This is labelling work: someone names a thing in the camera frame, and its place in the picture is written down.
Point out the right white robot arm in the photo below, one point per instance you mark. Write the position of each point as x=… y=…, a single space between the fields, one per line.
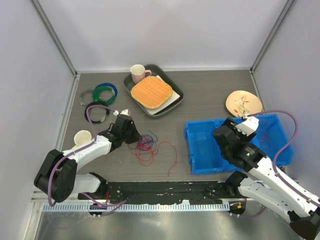
x=261 y=180

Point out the blue plastic bin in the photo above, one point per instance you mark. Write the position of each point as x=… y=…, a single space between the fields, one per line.
x=204 y=153

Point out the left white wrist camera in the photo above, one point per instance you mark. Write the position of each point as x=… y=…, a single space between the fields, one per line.
x=123 y=113

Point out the grey slotted cable duct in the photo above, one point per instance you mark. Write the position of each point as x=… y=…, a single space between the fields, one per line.
x=185 y=206

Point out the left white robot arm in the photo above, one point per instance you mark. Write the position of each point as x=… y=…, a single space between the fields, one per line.
x=57 y=176

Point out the dark grey tray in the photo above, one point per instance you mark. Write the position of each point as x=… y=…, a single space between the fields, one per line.
x=175 y=82

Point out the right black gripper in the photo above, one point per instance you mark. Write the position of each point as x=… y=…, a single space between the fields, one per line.
x=230 y=123

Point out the beige painted plate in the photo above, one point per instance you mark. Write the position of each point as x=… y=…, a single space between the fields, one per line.
x=241 y=102

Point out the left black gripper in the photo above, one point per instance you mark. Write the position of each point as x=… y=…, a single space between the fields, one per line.
x=136 y=136

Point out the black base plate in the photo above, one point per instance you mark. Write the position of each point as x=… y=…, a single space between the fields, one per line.
x=169 y=192

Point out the pink ceramic mug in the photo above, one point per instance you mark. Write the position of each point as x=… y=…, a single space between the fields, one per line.
x=138 y=73

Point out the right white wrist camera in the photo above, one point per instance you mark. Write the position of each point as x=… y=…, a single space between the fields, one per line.
x=248 y=126

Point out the orange woven mat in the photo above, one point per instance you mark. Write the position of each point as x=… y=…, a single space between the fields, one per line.
x=151 y=92

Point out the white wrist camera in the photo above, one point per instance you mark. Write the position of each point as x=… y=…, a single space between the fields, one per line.
x=123 y=113
x=248 y=126

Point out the yellow-green paper cup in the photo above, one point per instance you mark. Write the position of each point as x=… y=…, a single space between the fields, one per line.
x=82 y=137

